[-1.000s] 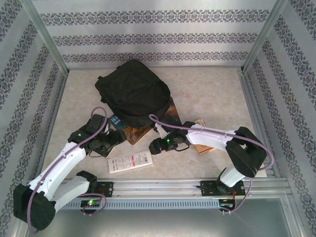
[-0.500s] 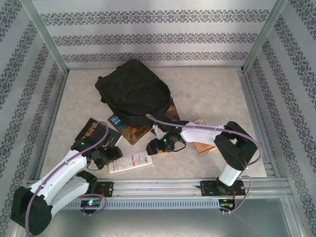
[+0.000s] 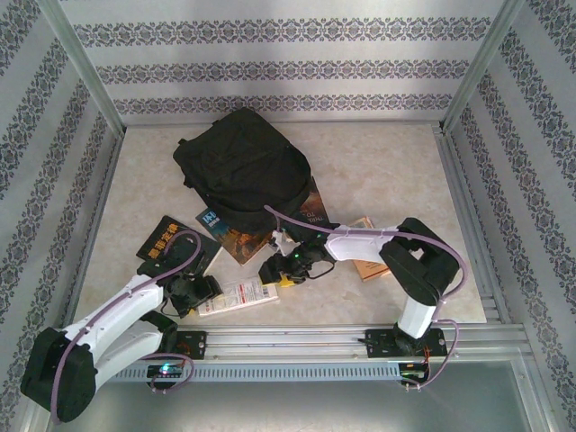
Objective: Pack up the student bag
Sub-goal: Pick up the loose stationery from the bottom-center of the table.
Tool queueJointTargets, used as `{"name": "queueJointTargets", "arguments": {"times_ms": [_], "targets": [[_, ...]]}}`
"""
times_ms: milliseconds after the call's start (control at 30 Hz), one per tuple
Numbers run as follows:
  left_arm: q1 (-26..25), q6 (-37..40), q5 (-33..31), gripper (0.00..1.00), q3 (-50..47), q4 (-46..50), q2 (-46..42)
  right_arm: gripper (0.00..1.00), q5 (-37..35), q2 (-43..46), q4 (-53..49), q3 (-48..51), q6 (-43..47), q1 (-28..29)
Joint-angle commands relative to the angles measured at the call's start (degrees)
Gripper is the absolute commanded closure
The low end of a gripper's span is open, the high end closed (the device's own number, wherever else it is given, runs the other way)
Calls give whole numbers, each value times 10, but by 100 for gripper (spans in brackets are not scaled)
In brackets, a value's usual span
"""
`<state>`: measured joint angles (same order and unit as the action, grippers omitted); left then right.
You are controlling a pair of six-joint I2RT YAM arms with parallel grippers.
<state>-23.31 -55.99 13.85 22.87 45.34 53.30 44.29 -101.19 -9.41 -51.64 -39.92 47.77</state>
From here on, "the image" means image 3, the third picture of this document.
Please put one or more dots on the black book with orange title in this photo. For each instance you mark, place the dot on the black book with orange title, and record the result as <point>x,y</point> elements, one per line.
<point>157,238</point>

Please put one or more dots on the orange brown paperback book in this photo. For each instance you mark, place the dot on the orange brown paperback book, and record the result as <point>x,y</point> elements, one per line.
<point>371,270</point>

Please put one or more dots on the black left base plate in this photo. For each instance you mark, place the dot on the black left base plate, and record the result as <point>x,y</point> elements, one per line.
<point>195,344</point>

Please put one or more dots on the dark red brown book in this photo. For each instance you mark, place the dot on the dark red brown book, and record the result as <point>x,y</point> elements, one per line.
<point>319,202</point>

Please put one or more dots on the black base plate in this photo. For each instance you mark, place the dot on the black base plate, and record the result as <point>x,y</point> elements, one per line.
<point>380,344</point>
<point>195,344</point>

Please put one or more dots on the aluminium frame post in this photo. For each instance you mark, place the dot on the aluminium frame post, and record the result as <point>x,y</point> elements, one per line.
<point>82,63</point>
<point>482,63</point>

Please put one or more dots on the white pack with red label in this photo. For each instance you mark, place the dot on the white pack with red label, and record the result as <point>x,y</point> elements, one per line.
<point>243,294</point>

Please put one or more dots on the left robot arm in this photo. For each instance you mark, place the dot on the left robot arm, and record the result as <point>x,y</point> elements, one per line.
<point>117,310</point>

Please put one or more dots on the aluminium side rail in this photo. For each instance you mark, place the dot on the aluminium side rail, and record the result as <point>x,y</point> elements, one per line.
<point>452,171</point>
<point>105,180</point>

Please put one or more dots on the right controller board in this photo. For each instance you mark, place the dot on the right controller board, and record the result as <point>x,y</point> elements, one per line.
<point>411,373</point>

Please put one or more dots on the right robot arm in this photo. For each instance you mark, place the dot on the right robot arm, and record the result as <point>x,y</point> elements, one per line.
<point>360,245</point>

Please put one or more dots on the aluminium mounting rail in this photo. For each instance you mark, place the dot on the aluminium mounting rail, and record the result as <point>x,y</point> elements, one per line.
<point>288,342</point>

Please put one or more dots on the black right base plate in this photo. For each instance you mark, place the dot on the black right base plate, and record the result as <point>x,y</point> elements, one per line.
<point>380,344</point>

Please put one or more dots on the National Geography book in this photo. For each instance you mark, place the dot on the National Geography book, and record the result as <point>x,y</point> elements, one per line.
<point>238,243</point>

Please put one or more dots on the black backpack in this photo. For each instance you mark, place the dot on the black backpack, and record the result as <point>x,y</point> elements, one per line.
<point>243,166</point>

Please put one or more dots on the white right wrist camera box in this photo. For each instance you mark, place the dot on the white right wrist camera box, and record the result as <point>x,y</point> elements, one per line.
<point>283,240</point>

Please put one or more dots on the left controller board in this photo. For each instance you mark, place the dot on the left controller board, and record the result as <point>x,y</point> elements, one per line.
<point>165,370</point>

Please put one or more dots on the controller board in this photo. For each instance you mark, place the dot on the controller board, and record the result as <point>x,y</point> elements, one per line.
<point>411,373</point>
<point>165,370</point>

